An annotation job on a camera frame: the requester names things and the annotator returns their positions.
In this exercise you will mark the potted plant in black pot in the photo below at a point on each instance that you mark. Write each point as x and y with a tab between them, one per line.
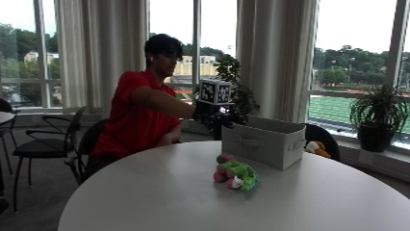
379	118

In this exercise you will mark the white fabric storage box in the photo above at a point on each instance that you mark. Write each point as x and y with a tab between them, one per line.
266	144

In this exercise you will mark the white cube with black markers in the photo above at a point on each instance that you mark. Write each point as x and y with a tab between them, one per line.
215	91

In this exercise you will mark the green and pink soft toy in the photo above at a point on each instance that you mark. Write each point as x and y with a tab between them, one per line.
238	173

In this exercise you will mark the the person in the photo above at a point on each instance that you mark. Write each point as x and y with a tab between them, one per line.
137	118

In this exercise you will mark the tall leafy plant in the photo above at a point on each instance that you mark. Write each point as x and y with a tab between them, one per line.
235	86

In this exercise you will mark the beige curtain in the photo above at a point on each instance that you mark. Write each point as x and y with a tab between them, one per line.
103	54
278	57

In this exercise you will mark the black chair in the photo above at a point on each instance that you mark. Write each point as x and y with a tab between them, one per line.
323	138
6	128
47	144
87	141

